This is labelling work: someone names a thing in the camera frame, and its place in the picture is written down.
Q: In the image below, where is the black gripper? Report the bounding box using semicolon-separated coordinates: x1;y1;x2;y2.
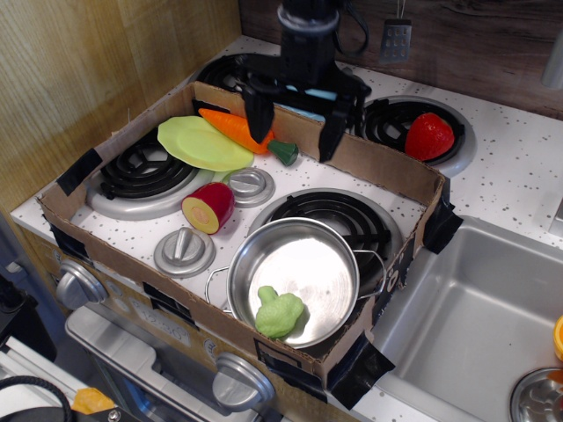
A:
242;12;370;163

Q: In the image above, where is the green toy broccoli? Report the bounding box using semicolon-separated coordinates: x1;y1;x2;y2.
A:
255;286;304;338

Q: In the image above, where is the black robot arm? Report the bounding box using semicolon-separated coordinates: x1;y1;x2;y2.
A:
238;1;371;163

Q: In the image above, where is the silver metal pan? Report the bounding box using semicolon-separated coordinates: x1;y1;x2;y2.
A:
223;217;387;350

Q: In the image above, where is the light blue toy bowl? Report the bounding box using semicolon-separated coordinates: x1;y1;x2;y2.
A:
280;89;336;122

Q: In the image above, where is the black rear left burner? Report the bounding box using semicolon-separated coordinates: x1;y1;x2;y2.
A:
188;53;285;93

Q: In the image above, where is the orange toy carrot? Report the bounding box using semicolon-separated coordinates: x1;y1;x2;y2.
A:
199;108;299;166

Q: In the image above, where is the silver top stove knob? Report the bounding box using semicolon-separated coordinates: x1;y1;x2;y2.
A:
223;167;275;208

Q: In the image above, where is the silver stove knob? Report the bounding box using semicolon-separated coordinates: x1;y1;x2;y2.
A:
153;227;216;278
223;167;275;208

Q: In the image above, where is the black rear right burner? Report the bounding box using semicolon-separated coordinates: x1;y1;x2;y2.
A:
355;95;477;178

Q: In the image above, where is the yellow-green toy plate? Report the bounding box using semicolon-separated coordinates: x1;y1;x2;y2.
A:
157;116;254;172

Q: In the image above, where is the hanging grey slotted spatula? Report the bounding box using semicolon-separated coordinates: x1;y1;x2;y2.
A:
379;1;413;65

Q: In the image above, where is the red toy halved fruit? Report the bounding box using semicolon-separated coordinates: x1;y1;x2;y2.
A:
181;182;235;235

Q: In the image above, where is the red toy strawberry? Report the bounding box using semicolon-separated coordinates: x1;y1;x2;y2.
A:
405;113;455;161

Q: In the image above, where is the black front left burner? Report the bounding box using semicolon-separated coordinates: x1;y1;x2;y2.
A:
87;128;215;221

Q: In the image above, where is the silver lower stove knob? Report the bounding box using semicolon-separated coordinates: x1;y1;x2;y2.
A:
153;227;216;278

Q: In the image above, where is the silver faucet pipe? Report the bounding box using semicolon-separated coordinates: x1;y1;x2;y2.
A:
541;32;563;90

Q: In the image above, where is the grey toy sink basin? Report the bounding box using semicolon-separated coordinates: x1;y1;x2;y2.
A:
374;217;562;421

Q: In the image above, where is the silver front right oven knob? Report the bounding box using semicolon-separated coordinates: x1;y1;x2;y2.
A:
212;353;275;412

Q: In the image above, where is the silver oven knob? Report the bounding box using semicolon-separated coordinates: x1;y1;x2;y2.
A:
212;353;275;412
55;259;108;310

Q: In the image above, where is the silver front left oven knob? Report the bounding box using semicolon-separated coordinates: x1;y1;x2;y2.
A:
55;259;108;310

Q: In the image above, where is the orange cup at edge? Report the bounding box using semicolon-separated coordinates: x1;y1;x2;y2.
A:
552;316;563;361

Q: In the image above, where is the orange object bottom left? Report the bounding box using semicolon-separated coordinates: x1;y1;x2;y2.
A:
70;387;115;415

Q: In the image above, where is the silver bowl in corner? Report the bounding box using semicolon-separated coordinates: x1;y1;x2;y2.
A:
509;367;562;421

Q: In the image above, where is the silver oven door handle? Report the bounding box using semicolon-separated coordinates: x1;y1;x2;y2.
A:
65;307;264;421

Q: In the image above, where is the black cable bottom left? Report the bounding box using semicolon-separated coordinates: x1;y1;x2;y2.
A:
0;375;73;422

